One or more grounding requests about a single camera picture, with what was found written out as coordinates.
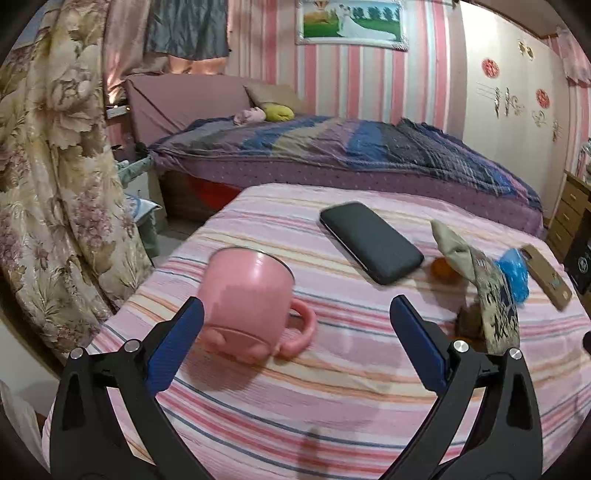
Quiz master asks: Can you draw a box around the grey curtain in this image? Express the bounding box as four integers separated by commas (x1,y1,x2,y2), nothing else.
145,0,230,61

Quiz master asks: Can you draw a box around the patchwork quilt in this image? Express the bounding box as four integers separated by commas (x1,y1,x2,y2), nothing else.
148,115,543,208

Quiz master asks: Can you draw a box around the wooden desk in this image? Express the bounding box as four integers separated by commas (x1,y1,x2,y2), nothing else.
545,170,591,264

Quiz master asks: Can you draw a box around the pink patterned curtain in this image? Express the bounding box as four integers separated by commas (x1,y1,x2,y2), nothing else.
542,28,591,88

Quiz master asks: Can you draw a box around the phone in brown case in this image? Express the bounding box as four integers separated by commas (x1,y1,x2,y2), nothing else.
519,244,573,311

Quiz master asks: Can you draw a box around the blue plastic bag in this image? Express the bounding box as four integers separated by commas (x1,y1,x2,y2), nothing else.
494,248,529,306

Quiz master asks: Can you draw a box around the yellow plush toy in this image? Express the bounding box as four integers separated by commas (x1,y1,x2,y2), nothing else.
262,103,296,123

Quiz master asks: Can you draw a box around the pink cloth bundle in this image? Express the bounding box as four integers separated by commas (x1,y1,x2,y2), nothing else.
233,107,266,126

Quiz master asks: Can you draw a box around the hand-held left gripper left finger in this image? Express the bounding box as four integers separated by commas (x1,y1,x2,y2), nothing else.
50,296,213,480

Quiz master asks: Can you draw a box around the framed wedding photo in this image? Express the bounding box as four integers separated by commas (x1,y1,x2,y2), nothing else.
295,0,410,51

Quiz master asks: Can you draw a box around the brown dried peel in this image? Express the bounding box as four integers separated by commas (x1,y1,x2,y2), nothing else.
455,302,485,340

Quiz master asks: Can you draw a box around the pink satin curtain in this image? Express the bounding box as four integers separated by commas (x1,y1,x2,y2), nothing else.
104,0,227,107

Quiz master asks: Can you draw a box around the black box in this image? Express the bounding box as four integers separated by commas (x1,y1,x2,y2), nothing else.
566,226,591,296

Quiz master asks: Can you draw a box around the floral curtain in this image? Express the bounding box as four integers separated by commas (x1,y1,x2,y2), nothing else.
0,0,155,365

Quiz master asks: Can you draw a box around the white wardrobe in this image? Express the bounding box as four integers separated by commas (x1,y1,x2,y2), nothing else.
459,0,585,222

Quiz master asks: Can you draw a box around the pink pig cup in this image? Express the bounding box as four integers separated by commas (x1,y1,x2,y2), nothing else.
197,247,317,365

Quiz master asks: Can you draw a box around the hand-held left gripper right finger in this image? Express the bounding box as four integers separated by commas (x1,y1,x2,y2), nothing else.
383,295,544,480

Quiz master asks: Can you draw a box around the purple bed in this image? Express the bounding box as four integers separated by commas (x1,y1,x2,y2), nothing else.
124,73,548,238

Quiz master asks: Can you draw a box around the beige pillow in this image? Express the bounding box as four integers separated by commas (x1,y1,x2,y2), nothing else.
245,83,308,116

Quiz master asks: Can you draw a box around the printed snack bag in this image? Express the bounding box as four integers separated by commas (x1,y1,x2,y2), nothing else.
431,220,522,356

